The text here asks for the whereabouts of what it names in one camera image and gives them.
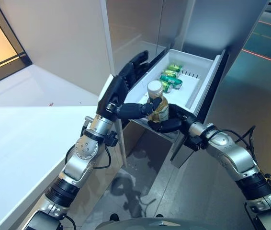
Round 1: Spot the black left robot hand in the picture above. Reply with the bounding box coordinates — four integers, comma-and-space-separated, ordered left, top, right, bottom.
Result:
96, 50, 165, 122

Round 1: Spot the grey robot torso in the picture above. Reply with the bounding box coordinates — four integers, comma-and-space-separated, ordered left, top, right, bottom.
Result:
94, 217, 186, 230

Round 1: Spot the white counter cabinet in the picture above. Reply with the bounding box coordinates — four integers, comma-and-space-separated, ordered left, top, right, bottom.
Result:
0, 63, 126, 230

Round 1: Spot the steel bottom fridge drawer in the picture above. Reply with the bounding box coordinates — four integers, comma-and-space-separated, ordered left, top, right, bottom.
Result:
123, 119, 174, 166

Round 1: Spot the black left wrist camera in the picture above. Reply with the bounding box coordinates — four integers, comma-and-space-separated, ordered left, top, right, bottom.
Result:
104, 130, 119, 147

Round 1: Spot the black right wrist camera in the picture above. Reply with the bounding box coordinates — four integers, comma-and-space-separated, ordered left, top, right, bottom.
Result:
184, 134, 207, 151

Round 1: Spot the grey tall side panel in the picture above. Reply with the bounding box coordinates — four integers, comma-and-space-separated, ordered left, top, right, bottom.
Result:
173, 0, 270, 63

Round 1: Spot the yellow tea bottle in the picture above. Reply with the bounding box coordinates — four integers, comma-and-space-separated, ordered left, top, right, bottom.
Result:
147, 80, 169, 123

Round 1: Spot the white tall cabinet panel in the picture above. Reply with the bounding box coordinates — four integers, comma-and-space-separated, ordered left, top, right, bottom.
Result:
0, 0, 128, 168

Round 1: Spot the green drink can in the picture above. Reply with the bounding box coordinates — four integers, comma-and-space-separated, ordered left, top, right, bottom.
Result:
160, 80, 174, 93
159, 74, 183, 89
162, 69, 180, 79
168, 63, 183, 72

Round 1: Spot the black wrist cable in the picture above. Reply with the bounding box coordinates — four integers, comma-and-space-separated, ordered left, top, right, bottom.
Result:
206, 126, 257, 147
65, 143, 112, 171

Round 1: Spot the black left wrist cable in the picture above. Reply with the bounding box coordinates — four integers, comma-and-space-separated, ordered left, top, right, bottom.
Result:
65, 143, 112, 171

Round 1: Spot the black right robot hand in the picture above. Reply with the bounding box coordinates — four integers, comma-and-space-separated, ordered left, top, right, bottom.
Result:
147, 103, 196, 134

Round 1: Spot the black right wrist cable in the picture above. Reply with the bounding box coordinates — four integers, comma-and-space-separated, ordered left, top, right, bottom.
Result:
206, 126, 257, 147

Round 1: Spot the white fridge drawer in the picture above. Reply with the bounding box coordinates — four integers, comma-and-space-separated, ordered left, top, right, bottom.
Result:
123, 47, 229, 168

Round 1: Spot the stainless steel fridge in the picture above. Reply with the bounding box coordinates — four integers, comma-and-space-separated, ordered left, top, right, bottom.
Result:
105, 0, 229, 168

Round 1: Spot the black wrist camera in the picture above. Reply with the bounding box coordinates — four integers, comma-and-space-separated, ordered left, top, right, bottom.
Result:
104, 130, 119, 147
184, 134, 207, 151

